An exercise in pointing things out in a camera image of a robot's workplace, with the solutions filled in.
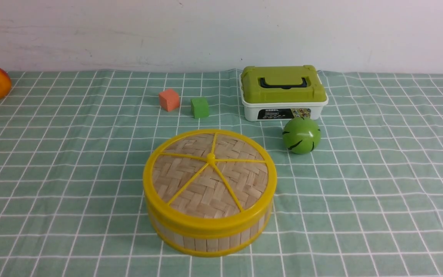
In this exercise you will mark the yellow woven bamboo steamer lid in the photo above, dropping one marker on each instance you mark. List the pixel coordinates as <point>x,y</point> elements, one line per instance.
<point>209,182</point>

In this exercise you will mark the yellow bamboo steamer basket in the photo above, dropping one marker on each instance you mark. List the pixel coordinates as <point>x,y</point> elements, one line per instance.
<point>214,243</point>

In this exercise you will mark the green foam cube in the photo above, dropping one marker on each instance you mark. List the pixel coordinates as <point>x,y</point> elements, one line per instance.
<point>199,107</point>

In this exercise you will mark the orange foam cube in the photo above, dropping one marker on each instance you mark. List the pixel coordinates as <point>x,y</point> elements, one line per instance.
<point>169,100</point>

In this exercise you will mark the green lidded white storage box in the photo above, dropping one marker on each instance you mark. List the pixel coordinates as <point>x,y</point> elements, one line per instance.
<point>281,93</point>

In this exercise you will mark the green striped toy ball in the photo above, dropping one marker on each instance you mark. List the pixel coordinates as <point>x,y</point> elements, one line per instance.
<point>301,135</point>

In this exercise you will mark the green checkered tablecloth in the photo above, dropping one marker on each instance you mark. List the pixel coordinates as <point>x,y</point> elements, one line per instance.
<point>367,202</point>

